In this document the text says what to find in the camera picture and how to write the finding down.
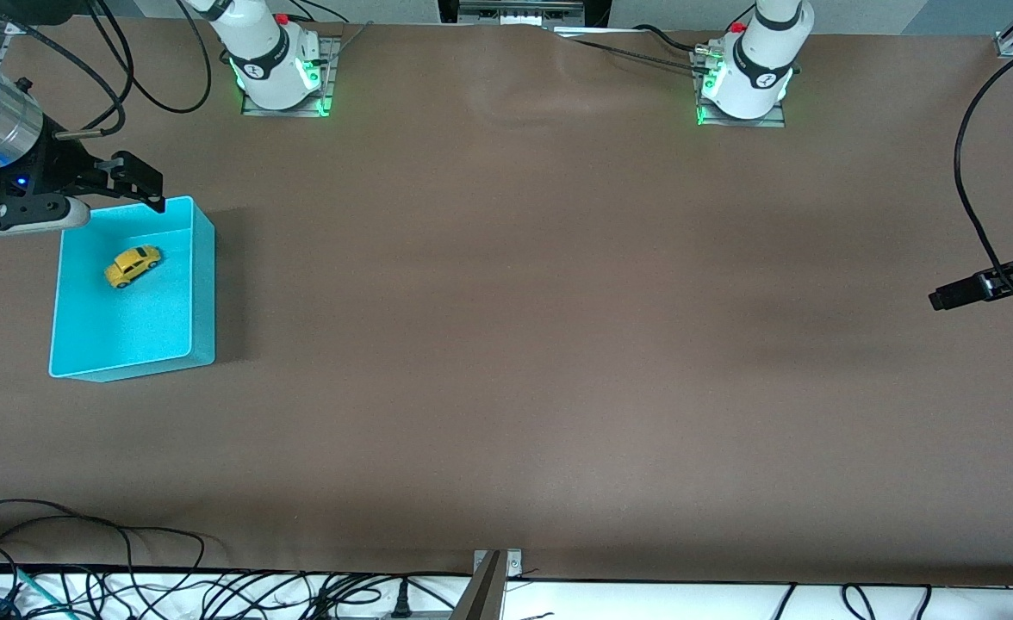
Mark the black power plug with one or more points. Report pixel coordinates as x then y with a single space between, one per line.
401 603

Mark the turquoise plastic bin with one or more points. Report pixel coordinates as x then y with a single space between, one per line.
153 327

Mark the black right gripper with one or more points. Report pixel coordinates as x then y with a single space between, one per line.
55 166

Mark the yellow beetle toy car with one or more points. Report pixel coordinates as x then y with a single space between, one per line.
133 266

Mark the metal table bracket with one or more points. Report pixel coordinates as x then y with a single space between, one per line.
489 594

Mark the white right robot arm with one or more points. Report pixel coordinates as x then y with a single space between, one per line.
270 52

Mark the thin grey rod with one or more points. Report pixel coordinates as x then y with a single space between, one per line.
353 39

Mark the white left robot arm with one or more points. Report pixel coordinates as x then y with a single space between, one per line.
761 60

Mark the white power strip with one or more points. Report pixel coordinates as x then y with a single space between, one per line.
519 12

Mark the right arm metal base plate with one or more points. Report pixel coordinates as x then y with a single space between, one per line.
287 113

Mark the black stand frame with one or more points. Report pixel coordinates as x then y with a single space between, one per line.
448 10

